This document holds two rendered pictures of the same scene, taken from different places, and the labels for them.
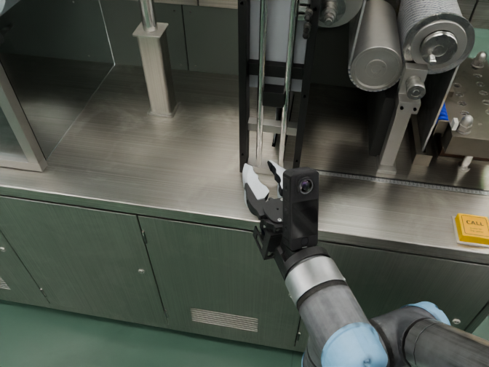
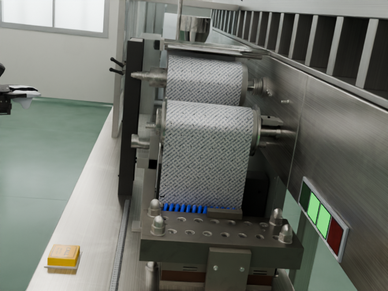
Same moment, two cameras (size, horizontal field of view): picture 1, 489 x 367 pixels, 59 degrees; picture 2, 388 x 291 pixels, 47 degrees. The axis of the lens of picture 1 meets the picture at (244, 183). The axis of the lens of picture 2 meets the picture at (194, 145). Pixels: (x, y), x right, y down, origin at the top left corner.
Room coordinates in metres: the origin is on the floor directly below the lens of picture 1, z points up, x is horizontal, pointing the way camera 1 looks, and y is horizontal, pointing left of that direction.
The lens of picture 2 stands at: (0.64, -1.60, 1.56)
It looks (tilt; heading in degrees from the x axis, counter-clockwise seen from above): 17 degrees down; 74
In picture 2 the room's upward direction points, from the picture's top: 6 degrees clockwise
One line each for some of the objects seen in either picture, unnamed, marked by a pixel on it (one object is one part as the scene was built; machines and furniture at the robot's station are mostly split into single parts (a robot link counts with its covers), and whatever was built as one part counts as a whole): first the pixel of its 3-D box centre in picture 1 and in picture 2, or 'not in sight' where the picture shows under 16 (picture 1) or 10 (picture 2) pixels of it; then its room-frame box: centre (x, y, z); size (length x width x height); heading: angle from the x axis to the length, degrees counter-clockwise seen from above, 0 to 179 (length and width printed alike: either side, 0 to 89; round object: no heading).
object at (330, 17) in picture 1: (329, 15); (140, 75); (0.85, -0.17, 1.34); 0.06 x 0.03 x 0.03; 170
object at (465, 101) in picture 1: (467, 102); (218, 238); (1.02, -0.64, 1.00); 0.40 x 0.16 x 0.06; 170
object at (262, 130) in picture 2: not in sight; (266, 131); (1.18, -0.48, 1.25); 0.07 x 0.04 x 0.04; 170
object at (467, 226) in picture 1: (473, 229); (63, 255); (0.63, -0.55, 0.91); 0.07 x 0.07 x 0.02; 80
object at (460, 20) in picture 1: (437, 44); (164, 122); (0.89, -0.43, 1.25); 0.15 x 0.01 x 0.15; 80
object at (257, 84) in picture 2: not in sight; (253, 86); (1.22, -0.24, 1.34); 0.07 x 0.07 x 0.07; 80
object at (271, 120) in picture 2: not in sight; (270, 119); (1.18, -0.49, 1.28); 0.06 x 0.05 x 0.02; 170
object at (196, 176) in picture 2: (439, 71); (202, 179); (0.99, -0.51, 1.11); 0.23 x 0.01 x 0.18; 170
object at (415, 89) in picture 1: (415, 89); (134, 141); (0.82, -0.38, 1.18); 0.04 x 0.02 x 0.04; 80
